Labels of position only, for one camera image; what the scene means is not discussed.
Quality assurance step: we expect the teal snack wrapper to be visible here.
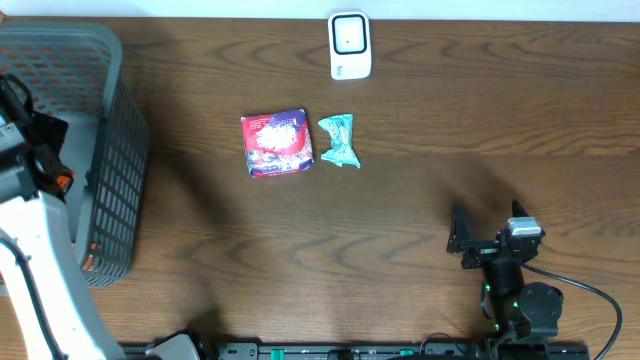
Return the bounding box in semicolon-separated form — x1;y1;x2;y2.
318;114;361;168

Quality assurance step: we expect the red purple snack pack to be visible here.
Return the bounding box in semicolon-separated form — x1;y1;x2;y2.
241;109;314;178

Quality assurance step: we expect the orange snack bar wrapper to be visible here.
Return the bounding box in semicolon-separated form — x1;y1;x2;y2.
57;172;75;191

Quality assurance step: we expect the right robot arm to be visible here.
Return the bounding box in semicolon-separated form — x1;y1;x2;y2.
446;200;564;341

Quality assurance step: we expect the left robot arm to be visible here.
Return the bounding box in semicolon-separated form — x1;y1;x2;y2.
1;72;208;359

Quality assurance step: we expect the white barcode scanner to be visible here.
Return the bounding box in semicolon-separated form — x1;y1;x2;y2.
327;11;373;81

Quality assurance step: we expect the grey plastic mesh basket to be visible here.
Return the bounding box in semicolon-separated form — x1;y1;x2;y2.
1;22;151;288

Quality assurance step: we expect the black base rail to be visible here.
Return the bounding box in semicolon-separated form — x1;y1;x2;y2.
119;341;592;360

